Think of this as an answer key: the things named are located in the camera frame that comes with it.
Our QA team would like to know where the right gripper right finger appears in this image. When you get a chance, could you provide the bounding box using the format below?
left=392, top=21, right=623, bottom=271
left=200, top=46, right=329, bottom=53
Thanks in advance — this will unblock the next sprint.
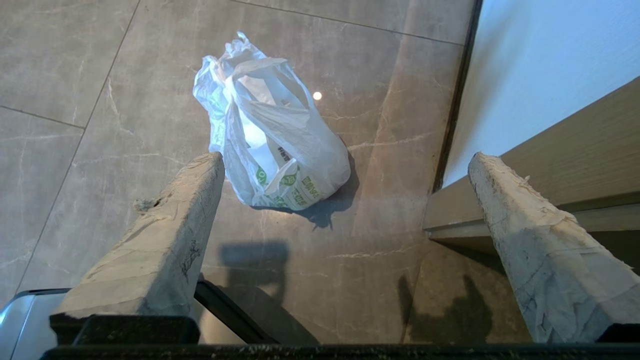
left=468, top=152, right=640, bottom=344

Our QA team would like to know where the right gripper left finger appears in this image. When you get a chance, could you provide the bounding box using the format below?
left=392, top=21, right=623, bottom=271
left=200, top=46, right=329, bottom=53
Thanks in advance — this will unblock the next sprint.
left=49, top=152, right=226, bottom=346

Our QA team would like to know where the white plastic trash bag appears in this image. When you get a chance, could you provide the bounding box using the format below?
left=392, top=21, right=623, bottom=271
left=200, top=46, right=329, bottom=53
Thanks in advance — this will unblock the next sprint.
left=193, top=31, right=352, bottom=211

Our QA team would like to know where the wooden bench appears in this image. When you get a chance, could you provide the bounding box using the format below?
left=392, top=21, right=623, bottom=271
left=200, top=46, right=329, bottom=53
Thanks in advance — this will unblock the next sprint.
left=422, top=76, right=640, bottom=277

